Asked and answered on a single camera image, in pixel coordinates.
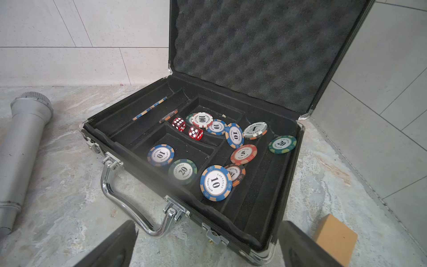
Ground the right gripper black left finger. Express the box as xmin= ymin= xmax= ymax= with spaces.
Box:
xmin=75 ymin=220 xmax=138 ymax=267

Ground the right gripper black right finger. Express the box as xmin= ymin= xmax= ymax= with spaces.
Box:
xmin=278 ymin=221 xmax=342 ymax=267

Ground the small wooden block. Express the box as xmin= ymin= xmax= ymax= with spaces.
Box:
xmin=313 ymin=214 xmax=358 ymax=267

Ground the dark orange chip front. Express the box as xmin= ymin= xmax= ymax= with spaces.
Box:
xmin=225 ymin=164 xmax=246 ymax=188

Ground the green 20 chip front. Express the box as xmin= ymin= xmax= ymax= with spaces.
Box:
xmin=168 ymin=159 xmax=198 ymax=185

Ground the green 20 chip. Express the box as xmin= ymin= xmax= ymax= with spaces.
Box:
xmin=168 ymin=159 xmax=198 ymax=185
xmin=269 ymin=135 xmax=297 ymax=154

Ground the blue 10 chip left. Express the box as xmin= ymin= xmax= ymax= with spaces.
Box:
xmin=147 ymin=144 xmax=175 ymax=167

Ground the blue 10 chip front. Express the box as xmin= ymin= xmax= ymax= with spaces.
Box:
xmin=200 ymin=165 xmax=232 ymax=202

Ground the green 20 chip right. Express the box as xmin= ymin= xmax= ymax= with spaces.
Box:
xmin=269 ymin=135 xmax=297 ymax=154

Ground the red 5 chip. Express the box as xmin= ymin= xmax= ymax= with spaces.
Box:
xmin=230 ymin=145 xmax=258 ymax=165

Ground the grey 1 chip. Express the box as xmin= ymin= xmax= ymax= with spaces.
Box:
xmin=243 ymin=121 xmax=268 ymax=140

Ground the blue 10 chip upright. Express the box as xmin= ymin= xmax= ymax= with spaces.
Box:
xmin=225 ymin=122 xmax=244 ymax=149

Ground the black poker chip case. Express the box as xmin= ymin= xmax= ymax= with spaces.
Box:
xmin=79 ymin=1 xmax=374 ymax=266

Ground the red die left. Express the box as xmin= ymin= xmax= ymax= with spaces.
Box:
xmin=172 ymin=117 xmax=186 ymax=132

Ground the blue 10 chip centre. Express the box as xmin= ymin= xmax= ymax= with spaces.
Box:
xmin=206 ymin=119 xmax=227 ymax=135

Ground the red 100 chip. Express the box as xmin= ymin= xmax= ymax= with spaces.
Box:
xmin=192 ymin=112 xmax=214 ymax=128

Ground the silver microphone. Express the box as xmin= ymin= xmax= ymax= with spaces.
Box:
xmin=1 ymin=92 xmax=53 ymax=239

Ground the blue orange chip on edge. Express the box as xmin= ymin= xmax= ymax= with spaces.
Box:
xmin=132 ymin=97 xmax=168 ymax=121

